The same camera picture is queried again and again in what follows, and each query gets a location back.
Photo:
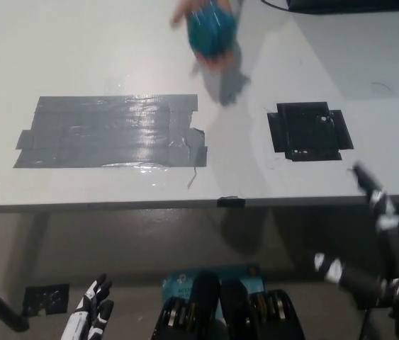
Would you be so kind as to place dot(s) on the black tape square patch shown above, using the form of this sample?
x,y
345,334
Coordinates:
x,y
309,132

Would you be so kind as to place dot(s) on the grey duct tape patch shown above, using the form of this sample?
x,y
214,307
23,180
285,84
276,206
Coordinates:
x,y
114,132

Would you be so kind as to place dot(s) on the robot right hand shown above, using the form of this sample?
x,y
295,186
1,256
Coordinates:
x,y
392,244

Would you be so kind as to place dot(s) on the person's hand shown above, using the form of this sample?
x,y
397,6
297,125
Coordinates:
x,y
181,10

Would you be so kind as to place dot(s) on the small black tape strip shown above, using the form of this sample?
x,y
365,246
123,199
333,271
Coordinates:
x,y
231,201

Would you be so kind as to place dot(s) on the black tape piece on floor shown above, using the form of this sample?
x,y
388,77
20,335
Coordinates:
x,y
45,299

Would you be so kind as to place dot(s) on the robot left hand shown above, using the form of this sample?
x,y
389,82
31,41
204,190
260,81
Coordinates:
x,y
91,311

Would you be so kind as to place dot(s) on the black flat device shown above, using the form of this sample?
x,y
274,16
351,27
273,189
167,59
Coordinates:
x,y
355,5

